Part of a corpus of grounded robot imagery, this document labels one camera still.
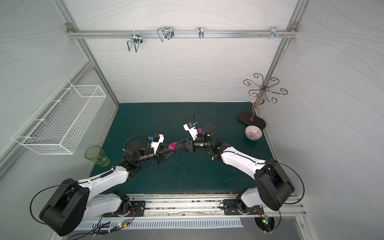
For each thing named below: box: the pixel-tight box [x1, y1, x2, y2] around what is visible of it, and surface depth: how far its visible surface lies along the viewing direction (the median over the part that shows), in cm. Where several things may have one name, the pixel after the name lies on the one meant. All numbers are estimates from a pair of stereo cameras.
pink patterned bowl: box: [245, 125, 263, 141], surface depth 103 cm
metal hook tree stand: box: [237, 73, 289, 130], surface depth 92 cm
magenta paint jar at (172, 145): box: [168, 141, 178, 150], surface depth 75 cm
